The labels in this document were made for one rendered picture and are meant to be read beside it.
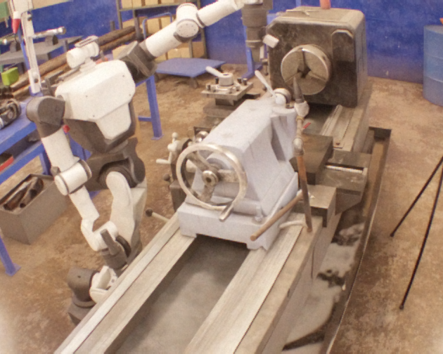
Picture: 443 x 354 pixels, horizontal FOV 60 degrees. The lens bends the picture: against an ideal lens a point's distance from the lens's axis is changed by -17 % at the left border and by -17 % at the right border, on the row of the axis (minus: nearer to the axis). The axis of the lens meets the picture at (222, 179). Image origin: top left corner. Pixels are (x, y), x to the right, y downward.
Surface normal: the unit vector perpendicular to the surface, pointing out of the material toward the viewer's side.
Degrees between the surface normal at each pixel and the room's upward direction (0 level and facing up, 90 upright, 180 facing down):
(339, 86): 90
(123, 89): 81
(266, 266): 0
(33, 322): 0
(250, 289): 0
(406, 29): 90
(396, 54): 90
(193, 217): 90
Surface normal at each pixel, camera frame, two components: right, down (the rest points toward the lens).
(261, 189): 0.78, -0.22
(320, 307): -0.10, -0.86
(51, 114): 0.69, 0.15
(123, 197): -0.23, 0.51
